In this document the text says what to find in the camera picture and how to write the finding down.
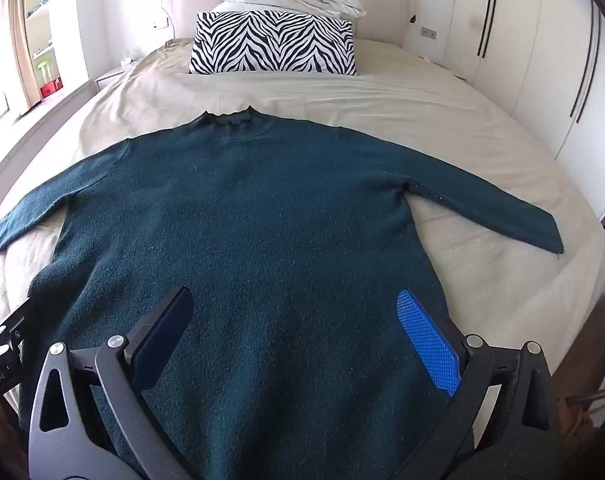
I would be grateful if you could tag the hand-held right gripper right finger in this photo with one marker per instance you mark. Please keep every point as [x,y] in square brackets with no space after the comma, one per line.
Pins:
[427,340]

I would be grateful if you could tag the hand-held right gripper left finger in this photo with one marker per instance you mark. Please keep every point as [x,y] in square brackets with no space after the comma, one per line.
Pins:
[166,332]

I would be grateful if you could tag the dark teal towel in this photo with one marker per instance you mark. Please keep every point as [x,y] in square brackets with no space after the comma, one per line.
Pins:
[262,210]

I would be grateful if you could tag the beige bed sheet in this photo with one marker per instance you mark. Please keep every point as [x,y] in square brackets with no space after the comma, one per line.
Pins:
[432,110]

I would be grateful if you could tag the white nightstand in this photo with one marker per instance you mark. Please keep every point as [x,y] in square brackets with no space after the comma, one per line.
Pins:
[110,79]

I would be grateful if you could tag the red box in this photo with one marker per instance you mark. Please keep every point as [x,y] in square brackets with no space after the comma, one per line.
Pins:
[51,91]

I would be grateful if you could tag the zebra print pillow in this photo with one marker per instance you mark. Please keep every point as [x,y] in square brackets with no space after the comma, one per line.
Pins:
[272,45]

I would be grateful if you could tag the beige curtain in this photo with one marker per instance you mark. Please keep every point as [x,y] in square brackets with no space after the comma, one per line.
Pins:
[20,50]

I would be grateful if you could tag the white wardrobe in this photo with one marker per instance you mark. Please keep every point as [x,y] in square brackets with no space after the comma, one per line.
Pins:
[532,35]

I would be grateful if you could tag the white shelf unit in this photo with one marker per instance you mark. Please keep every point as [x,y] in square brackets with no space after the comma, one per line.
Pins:
[57,20]

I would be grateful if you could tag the beige padded headboard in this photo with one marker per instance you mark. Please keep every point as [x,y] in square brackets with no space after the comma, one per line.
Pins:
[382,0]

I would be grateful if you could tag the wall power socket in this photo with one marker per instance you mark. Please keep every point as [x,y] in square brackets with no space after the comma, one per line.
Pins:
[429,33]
[160,24]

